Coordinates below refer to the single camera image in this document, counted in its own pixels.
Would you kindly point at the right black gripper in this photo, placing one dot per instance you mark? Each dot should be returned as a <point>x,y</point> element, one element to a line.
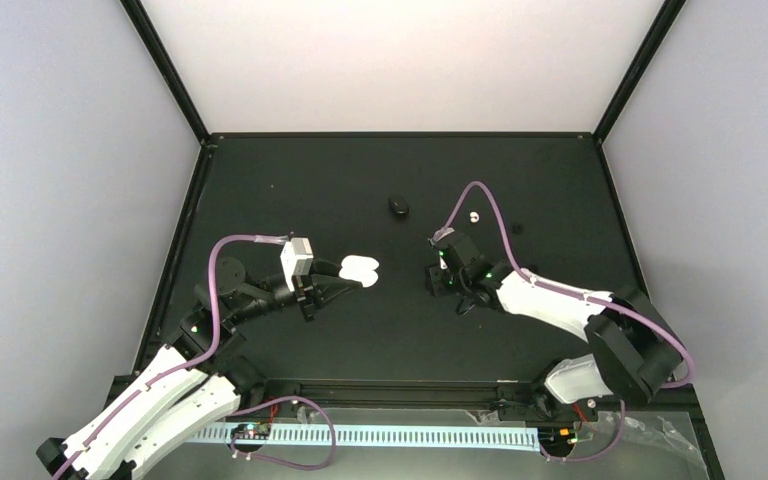
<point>434,286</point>

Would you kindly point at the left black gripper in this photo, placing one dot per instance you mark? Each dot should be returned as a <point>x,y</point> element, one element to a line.
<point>310,286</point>

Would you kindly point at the white earbud charging case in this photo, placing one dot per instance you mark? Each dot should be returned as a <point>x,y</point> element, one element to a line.
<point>361,269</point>

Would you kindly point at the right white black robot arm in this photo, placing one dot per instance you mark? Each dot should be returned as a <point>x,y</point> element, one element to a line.
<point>632,351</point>

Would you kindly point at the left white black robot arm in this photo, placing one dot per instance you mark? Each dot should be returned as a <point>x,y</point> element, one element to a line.
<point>199,375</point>

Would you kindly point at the black oval object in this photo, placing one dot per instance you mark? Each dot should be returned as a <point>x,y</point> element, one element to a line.
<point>398,206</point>

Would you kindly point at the clear plastic sheet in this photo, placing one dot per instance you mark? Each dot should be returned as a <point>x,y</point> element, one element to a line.
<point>638,445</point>

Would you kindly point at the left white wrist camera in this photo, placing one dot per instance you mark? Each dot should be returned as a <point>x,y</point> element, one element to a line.
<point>297,257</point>

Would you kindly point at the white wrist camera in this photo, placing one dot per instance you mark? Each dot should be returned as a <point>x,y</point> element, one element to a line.
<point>438,235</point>
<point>297,257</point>

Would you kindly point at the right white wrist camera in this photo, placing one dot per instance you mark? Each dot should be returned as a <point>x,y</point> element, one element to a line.
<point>438,235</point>

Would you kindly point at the black front mounting rail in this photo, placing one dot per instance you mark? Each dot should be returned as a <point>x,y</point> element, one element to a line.
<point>416,394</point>

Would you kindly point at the white slotted cable duct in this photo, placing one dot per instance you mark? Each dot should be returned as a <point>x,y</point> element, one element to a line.
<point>398,436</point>

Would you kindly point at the left black frame post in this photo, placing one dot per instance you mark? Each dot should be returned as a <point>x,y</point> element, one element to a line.
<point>141,21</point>

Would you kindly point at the black frame post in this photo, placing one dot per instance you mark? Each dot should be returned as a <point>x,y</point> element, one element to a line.
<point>645,53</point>
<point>141,21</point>

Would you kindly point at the right black frame post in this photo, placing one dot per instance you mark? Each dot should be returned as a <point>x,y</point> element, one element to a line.
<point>645,53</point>

